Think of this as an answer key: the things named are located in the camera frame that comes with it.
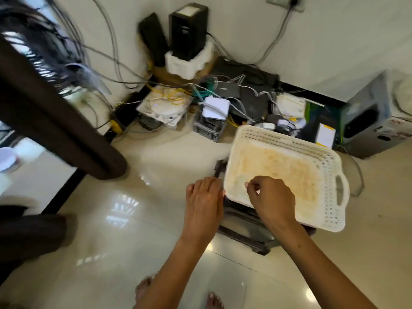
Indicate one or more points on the person's right hand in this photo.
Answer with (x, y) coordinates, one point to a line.
(273, 202)

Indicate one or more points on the person's left hand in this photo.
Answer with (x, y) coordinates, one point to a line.
(202, 212)

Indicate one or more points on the white perforated plastic basket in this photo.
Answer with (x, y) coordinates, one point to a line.
(283, 164)

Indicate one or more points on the person's left forearm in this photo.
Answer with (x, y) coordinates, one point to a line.
(170, 279)

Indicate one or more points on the person's right forearm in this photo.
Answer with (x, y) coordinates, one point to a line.
(322, 276)

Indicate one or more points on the person's right foot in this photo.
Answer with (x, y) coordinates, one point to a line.
(214, 300)

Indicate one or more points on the black plastic stool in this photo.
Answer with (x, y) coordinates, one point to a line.
(244, 228)

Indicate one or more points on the white plug adapter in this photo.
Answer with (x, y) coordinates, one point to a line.
(283, 122)
(268, 126)

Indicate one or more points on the grey plastic crate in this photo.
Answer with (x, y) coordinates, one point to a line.
(209, 131)

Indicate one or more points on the black power strip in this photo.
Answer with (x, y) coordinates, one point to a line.
(273, 119)

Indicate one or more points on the black box white label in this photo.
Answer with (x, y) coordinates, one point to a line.
(325, 136)

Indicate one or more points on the green product box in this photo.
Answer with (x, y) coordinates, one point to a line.
(313, 114)

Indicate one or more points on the white modem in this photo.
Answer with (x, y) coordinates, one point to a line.
(291, 106)

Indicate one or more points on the white square router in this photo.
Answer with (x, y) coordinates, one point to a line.
(216, 107)

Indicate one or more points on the grey printed cardboard box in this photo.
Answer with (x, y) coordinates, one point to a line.
(363, 141)

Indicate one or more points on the white round access point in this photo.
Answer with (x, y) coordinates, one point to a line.
(164, 107)

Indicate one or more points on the large black flat device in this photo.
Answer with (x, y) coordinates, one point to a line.
(257, 78)

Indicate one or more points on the white foam packing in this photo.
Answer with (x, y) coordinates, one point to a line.
(186, 67)

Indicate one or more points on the cream round plastic basket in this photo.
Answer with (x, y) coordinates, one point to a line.
(405, 96)

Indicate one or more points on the black tower power unit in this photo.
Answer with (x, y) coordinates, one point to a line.
(188, 32)

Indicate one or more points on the black metal window grille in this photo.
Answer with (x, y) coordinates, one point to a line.
(35, 62)

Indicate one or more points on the small black network switch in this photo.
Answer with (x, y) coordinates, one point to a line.
(228, 91)

